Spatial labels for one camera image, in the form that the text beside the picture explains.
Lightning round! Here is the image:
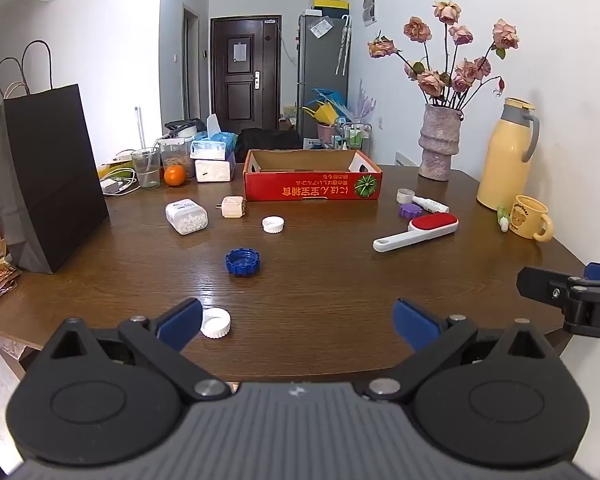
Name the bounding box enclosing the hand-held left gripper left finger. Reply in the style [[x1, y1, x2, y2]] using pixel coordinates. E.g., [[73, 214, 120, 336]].
[[39, 297, 233, 403]]

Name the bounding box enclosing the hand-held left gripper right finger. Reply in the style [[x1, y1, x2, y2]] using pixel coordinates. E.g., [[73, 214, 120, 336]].
[[362, 298, 562, 403]]

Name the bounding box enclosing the large white bottle cap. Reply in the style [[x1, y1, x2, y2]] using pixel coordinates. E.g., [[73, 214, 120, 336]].
[[200, 307, 232, 339]]

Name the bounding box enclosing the blue bottle cap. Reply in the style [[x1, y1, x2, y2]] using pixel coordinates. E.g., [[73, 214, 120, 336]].
[[225, 248, 261, 277]]

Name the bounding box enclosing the white red lint brush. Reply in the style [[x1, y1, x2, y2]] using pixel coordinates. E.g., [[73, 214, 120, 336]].
[[372, 212, 459, 252]]

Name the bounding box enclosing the clear container of white pills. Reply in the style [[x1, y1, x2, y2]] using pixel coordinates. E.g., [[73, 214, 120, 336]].
[[165, 199, 208, 235]]

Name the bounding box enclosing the white tube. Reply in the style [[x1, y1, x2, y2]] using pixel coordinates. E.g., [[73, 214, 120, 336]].
[[412, 196, 450, 214]]

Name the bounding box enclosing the small beige charger block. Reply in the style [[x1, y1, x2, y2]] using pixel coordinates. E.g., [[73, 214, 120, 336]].
[[215, 196, 246, 219]]

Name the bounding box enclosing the red cardboard box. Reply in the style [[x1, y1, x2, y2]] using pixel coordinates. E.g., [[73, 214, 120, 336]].
[[243, 149, 383, 202]]

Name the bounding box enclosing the yellow bear mug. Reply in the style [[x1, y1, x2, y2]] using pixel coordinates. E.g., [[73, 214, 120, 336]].
[[509, 195, 556, 242]]

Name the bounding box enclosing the yellow thermos jug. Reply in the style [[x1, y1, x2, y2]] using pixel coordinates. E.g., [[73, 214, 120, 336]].
[[476, 97, 541, 211]]

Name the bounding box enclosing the clear glass cup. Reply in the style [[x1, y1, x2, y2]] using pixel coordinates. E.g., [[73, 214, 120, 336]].
[[131, 147, 162, 190]]

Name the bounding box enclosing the purple white tissue pack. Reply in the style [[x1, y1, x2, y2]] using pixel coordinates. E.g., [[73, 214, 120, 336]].
[[195, 157, 236, 182]]

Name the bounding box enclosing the clear plastic food container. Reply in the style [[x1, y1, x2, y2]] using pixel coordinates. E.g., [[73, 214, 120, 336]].
[[159, 136, 196, 179]]

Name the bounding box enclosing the pink stone vase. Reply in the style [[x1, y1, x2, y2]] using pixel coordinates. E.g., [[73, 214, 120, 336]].
[[418, 103, 463, 181]]

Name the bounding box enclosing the blue tissue pack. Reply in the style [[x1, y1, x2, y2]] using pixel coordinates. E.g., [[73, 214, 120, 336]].
[[190, 114, 237, 161]]

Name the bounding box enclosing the black paper bag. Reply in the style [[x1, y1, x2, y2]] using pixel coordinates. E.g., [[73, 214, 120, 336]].
[[0, 40, 109, 274]]

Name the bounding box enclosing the metal storage cart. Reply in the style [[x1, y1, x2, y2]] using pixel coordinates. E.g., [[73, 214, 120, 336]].
[[337, 121, 372, 151]]

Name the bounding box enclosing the purple dried grass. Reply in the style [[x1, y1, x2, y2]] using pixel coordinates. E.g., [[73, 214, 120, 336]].
[[352, 79, 377, 123]]

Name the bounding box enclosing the yellow watering can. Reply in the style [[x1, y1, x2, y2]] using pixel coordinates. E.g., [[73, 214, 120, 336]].
[[302, 101, 337, 125]]

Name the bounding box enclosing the dried pink rose bouquet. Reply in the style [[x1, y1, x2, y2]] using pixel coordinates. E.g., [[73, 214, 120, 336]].
[[367, 1, 520, 111]]

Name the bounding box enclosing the dark brown entrance door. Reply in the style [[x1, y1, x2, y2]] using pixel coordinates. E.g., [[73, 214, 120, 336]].
[[210, 15, 282, 133]]

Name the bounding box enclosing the grey refrigerator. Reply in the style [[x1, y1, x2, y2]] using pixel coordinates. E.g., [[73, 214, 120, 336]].
[[297, 12, 350, 138]]

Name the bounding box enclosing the white folded umbrella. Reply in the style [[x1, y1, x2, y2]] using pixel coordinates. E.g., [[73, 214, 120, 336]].
[[336, 15, 353, 77]]

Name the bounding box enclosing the white charging cable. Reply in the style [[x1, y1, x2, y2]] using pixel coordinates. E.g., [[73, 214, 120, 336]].
[[100, 170, 140, 196]]

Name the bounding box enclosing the white pot with black handle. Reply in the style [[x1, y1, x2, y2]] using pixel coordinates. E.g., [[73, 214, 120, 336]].
[[165, 119, 206, 140]]

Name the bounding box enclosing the blue folding frame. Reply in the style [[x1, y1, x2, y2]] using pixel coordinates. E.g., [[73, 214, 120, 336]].
[[311, 88, 351, 111]]

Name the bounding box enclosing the grey door frame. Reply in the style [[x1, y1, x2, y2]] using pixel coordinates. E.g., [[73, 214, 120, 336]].
[[182, 4, 201, 121]]

